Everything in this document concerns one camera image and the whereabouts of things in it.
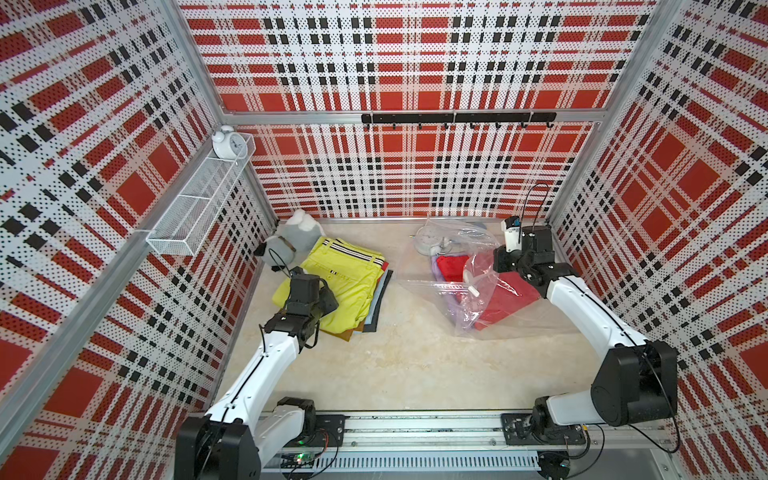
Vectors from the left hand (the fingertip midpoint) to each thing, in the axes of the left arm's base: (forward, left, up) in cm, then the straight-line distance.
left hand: (332, 295), depth 86 cm
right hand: (+11, -49, +7) cm, 51 cm away
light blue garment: (+3, -12, -7) cm, 14 cm away
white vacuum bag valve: (-4, -39, +10) cm, 40 cm away
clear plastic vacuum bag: (-4, -60, -9) cm, 61 cm away
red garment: (-1, -45, +2) cm, 45 cm away
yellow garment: (+8, -4, +1) cm, 9 cm away
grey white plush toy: (+29, +17, -4) cm, 34 cm away
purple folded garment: (-5, -37, -2) cm, 37 cm away
